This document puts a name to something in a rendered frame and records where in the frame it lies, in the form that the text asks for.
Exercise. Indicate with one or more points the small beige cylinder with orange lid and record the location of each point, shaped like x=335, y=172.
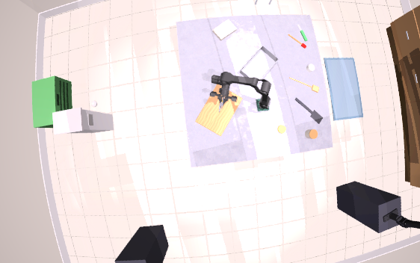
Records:
x=311, y=133

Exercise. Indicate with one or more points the short white cylinder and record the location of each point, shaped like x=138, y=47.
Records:
x=310, y=67

